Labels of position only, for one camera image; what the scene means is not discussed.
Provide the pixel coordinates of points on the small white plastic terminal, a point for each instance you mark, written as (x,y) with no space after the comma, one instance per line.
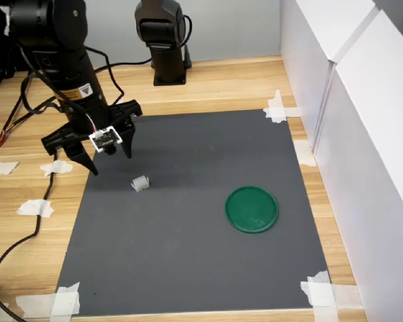
(140,184)

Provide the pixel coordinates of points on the round green lid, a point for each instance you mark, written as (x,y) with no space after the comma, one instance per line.
(252,209)

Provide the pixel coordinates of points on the white tape piece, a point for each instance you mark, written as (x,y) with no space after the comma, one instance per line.
(58,167)
(65,302)
(322,295)
(305,153)
(5,167)
(277,112)
(33,208)

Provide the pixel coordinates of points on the dark grey mat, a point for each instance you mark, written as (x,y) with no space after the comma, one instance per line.
(188,251)

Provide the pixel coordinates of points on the white partition panel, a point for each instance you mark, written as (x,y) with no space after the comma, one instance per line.
(372,167)
(302,67)

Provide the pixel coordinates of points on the small white camera board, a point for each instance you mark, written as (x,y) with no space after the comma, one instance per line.
(106,138)

